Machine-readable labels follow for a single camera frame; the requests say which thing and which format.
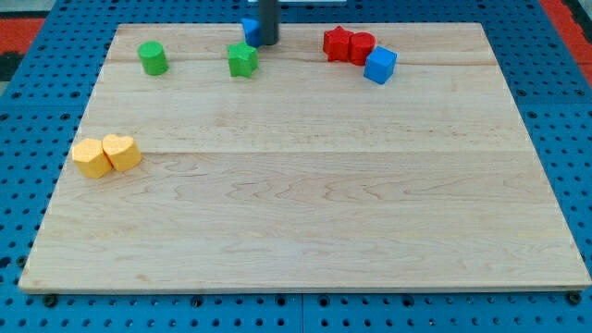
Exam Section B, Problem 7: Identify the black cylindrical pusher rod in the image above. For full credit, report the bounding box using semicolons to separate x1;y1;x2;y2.
258;0;280;45

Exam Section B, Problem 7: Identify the wooden board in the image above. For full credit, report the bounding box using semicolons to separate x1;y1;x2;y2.
19;23;591;294

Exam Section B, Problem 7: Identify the green star block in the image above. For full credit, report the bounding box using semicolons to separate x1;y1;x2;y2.
227;42;258;78

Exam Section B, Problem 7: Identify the yellow hexagon block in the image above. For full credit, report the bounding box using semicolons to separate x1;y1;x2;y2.
72;139;113;179

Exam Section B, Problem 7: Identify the blue cube block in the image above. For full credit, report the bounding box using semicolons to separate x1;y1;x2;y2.
364;46;398;84

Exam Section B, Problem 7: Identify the green cylinder block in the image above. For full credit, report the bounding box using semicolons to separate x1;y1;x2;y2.
138;41;168;76

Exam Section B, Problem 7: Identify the blue triangle block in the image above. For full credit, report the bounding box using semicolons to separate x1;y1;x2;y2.
240;18;262;48

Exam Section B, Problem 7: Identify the red cylinder block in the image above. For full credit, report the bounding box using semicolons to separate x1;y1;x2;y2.
349;31;376;66

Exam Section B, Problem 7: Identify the yellow heart block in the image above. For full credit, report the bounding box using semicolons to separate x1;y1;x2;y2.
103;134;142;171

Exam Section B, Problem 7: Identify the red star block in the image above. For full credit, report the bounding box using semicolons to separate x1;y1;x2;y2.
323;26;353;62

